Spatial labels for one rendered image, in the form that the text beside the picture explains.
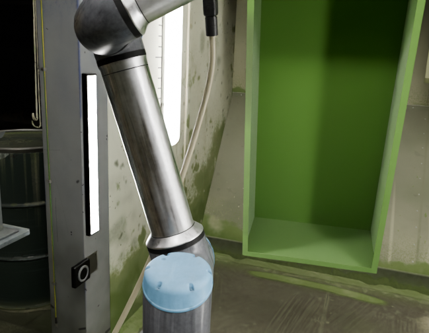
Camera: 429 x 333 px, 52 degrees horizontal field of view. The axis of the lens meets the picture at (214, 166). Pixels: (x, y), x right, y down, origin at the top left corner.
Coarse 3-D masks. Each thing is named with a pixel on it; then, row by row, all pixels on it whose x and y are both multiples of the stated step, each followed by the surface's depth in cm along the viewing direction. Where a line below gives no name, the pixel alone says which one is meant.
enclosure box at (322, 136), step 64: (256, 0) 181; (320, 0) 187; (384, 0) 182; (256, 64) 197; (320, 64) 198; (384, 64) 192; (256, 128) 216; (320, 128) 210; (384, 128) 203; (256, 192) 233; (320, 192) 224; (384, 192) 194; (256, 256) 207; (320, 256) 207
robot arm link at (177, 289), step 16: (160, 256) 100; (176, 256) 100; (192, 256) 101; (144, 272) 95; (160, 272) 94; (176, 272) 94; (192, 272) 95; (208, 272) 95; (144, 288) 94; (160, 288) 90; (176, 288) 90; (192, 288) 91; (208, 288) 94; (144, 304) 94; (160, 304) 90; (176, 304) 90; (192, 304) 91; (208, 304) 94; (144, 320) 95; (160, 320) 91; (176, 320) 90; (192, 320) 92; (208, 320) 96
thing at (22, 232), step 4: (16, 228) 143; (20, 232) 140; (24, 232) 141; (28, 232) 142; (12, 236) 137; (16, 236) 137; (20, 236) 139; (24, 236) 140; (0, 240) 133; (4, 240) 134; (8, 240) 134; (12, 240) 135; (16, 240) 137; (0, 244) 131; (4, 244) 133; (8, 244) 134; (0, 248) 131
